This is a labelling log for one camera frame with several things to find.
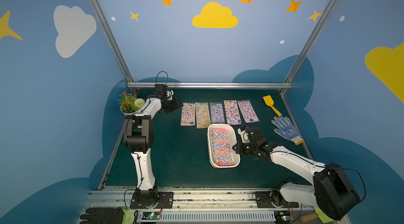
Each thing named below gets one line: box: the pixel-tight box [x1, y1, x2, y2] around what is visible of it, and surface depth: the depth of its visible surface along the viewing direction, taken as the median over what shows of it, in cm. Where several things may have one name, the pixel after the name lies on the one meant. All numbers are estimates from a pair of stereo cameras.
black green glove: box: [78, 207, 137, 224], surface depth 71 cm
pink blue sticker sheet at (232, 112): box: [223, 99, 242, 126], surface depth 113 cm
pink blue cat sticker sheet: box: [211, 128, 234, 167], surface depth 88 cm
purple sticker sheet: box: [209, 102, 226, 124], surface depth 110 cm
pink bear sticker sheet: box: [237, 99, 260, 124], surface depth 113 cm
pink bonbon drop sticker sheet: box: [180, 102, 196, 127], surface depth 110 cm
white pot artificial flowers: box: [116, 90, 146, 116], surface depth 95 cm
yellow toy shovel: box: [262, 94, 284, 118], surface depth 117 cm
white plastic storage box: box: [207, 123, 241, 169], surface depth 88 cm
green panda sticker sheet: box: [195, 102, 211, 129], surface depth 110 cm
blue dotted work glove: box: [271, 116, 305, 145], surface depth 103 cm
